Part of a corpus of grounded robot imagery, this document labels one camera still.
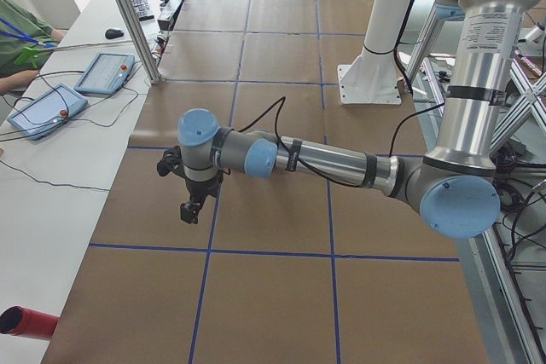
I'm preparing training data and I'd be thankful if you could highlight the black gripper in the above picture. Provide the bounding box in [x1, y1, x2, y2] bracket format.
[180, 176, 222, 224]

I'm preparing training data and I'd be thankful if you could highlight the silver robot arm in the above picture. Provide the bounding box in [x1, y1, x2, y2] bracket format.
[157, 0, 540, 239]

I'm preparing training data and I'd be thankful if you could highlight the brown paper table mat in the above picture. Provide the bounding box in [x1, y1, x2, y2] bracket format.
[44, 0, 488, 363]

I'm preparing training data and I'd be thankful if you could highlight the far teach pendant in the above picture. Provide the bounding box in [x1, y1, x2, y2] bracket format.
[74, 53, 136, 95]

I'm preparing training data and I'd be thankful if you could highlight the teach pendant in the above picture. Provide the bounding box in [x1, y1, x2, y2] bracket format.
[74, 53, 136, 95]
[7, 84, 88, 140]

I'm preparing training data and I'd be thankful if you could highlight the near teach pendant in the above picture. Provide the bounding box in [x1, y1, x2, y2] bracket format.
[7, 84, 88, 140]

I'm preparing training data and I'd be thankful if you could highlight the black computer mouse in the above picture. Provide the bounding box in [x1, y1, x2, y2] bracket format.
[104, 28, 125, 40]

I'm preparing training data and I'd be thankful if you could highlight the red cylinder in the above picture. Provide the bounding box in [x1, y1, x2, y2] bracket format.
[1, 306, 59, 340]

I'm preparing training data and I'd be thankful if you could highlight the black keyboard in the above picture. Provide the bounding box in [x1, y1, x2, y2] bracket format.
[130, 0, 154, 21]

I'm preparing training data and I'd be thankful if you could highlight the person in green shirt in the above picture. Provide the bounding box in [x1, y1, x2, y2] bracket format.
[1, 0, 65, 95]

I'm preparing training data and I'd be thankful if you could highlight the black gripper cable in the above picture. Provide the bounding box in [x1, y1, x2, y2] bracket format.
[236, 95, 444, 188]

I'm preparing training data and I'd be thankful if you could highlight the white pedestal column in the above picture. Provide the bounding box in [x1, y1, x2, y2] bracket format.
[338, 0, 411, 105]

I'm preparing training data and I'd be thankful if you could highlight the aluminium frame post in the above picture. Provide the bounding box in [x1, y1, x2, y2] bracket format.
[115, 0, 161, 84]

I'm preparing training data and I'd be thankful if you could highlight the aluminium side frame rail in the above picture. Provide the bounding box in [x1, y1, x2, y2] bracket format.
[409, 18, 546, 364]

